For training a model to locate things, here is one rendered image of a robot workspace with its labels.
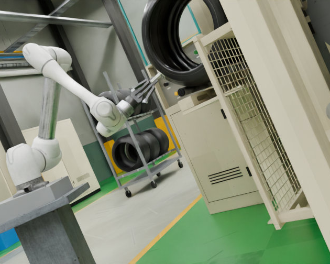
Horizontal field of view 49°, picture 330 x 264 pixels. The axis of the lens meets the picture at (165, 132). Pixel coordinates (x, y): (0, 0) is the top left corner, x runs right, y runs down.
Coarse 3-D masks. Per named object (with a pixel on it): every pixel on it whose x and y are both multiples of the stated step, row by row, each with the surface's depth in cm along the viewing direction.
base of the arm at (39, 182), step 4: (32, 180) 201; (36, 180) 202; (40, 180) 205; (20, 184) 200; (24, 184) 200; (28, 184) 200; (32, 184) 201; (36, 184) 202; (40, 184) 200; (44, 184) 200; (16, 188) 202; (20, 188) 200; (24, 188) 195; (28, 188) 195; (32, 188) 199; (36, 188) 200; (20, 192) 198; (24, 192) 199; (16, 196) 197
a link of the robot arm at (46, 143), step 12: (60, 48) 212; (60, 60) 206; (48, 84) 211; (60, 84) 215; (48, 96) 212; (48, 108) 214; (48, 120) 216; (48, 132) 217; (36, 144) 217; (48, 144) 217; (48, 156) 217; (60, 156) 229; (48, 168) 220
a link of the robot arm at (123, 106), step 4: (120, 104) 186; (124, 104) 186; (128, 104) 186; (120, 108) 185; (124, 108) 185; (128, 108) 186; (132, 108) 187; (124, 112) 185; (128, 112) 186; (132, 112) 189; (128, 116) 188
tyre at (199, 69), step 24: (168, 0) 200; (216, 0) 163; (144, 24) 189; (168, 24) 210; (216, 24) 166; (144, 48) 196; (168, 48) 212; (216, 48) 169; (168, 72) 188; (192, 72) 179; (216, 72) 176
